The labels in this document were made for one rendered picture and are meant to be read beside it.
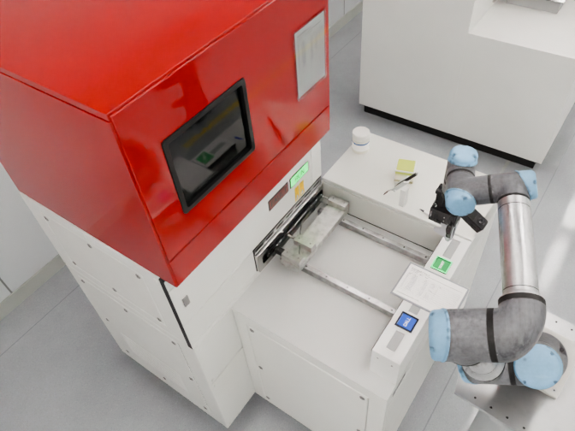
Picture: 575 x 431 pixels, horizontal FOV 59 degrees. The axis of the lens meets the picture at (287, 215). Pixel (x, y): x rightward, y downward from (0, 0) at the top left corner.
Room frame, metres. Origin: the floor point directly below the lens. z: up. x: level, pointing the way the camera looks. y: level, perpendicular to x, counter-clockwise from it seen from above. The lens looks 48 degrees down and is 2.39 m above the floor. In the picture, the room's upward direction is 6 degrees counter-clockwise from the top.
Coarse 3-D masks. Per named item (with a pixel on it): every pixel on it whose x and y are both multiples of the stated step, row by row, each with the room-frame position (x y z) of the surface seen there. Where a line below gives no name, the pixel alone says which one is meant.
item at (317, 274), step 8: (280, 256) 1.21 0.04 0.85; (312, 272) 1.11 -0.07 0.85; (320, 272) 1.11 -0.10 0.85; (328, 280) 1.07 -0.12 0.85; (336, 280) 1.06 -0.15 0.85; (336, 288) 1.05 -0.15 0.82; (344, 288) 1.03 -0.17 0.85; (352, 288) 1.02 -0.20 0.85; (352, 296) 1.01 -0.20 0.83; (360, 296) 0.99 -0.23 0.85; (368, 296) 0.98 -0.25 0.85; (368, 304) 0.96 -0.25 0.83; (376, 304) 0.95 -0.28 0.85; (384, 304) 0.94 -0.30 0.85; (384, 312) 0.92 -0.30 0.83; (392, 312) 0.91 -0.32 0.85
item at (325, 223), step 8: (328, 208) 1.40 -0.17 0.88; (336, 208) 1.39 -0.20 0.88; (320, 216) 1.35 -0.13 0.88; (328, 216) 1.35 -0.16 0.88; (336, 216) 1.34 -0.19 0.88; (344, 216) 1.36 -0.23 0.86; (312, 224) 1.32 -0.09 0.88; (320, 224) 1.31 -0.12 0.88; (328, 224) 1.31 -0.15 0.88; (336, 224) 1.32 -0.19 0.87; (312, 232) 1.28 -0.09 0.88; (320, 232) 1.27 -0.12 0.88; (328, 232) 1.27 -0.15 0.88; (312, 240) 1.24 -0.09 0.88; (320, 240) 1.23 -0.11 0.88; (296, 248) 1.21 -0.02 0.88; (304, 256) 1.17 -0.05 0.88; (312, 256) 1.18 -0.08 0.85; (288, 264) 1.14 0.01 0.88; (304, 264) 1.14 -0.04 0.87; (296, 272) 1.12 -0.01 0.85
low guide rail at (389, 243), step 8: (320, 208) 1.43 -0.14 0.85; (344, 224) 1.34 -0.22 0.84; (352, 224) 1.32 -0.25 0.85; (360, 232) 1.29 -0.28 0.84; (368, 232) 1.27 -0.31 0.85; (376, 240) 1.24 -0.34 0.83; (384, 240) 1.22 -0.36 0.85; (392, 240) 1.22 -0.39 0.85; (392, 248) 1.20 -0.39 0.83; (400, 248) 1.18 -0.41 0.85; (408, 248) 1.17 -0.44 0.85; (408, 256) 1.16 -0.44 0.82; (416, 256) 1.14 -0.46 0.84; (424, 256) 1.13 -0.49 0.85
